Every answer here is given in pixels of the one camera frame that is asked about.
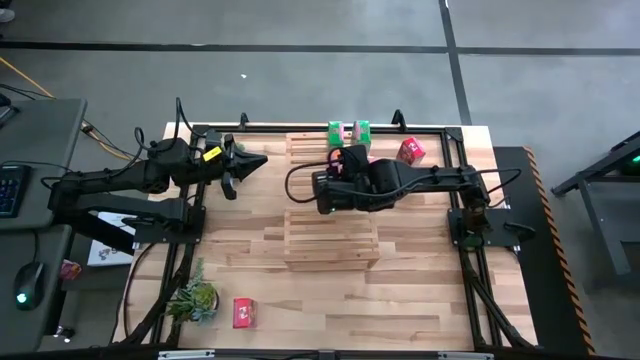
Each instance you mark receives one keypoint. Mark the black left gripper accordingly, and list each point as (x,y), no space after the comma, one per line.
(222,160)

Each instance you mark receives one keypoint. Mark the black keyboard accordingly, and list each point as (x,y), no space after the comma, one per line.
(12,192)

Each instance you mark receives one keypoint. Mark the red Froot Loops cereal box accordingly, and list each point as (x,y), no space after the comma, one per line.
(244,312)
(411,151)

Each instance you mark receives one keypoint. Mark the green Apple Jacks cereal box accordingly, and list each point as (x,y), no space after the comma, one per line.
(335,134)
(361,134)

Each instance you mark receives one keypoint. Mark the person's shoe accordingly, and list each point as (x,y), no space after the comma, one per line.
(6,15)

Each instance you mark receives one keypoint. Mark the wooden slatted stepped shelf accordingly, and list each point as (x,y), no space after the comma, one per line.
(330,240)

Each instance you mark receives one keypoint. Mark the pink packet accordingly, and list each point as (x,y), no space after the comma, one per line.
(70,270)

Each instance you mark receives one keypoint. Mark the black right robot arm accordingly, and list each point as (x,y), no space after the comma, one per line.
(425,177)

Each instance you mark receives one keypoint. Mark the black mat with hazard stripe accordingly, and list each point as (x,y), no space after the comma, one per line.
(530,310)

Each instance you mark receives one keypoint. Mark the white printed paper sheet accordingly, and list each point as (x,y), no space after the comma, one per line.
(112,250)

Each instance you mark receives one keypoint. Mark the green artificial succulent plant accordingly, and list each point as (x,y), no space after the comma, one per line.
(192,297)

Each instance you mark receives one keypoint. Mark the grey desk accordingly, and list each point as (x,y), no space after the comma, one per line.
(20,332)
(45,135)

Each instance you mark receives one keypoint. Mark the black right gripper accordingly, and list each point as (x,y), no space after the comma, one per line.
(357,152)

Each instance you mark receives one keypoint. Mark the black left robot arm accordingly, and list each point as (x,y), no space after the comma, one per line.
(100,180)

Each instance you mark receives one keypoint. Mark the yellow tag label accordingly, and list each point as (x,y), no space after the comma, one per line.
(212,153)

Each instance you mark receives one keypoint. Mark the black computer mouse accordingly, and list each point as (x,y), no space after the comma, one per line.
(29,285)

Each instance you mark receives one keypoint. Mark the grey metal cart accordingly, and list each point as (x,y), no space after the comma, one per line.
(600,210)

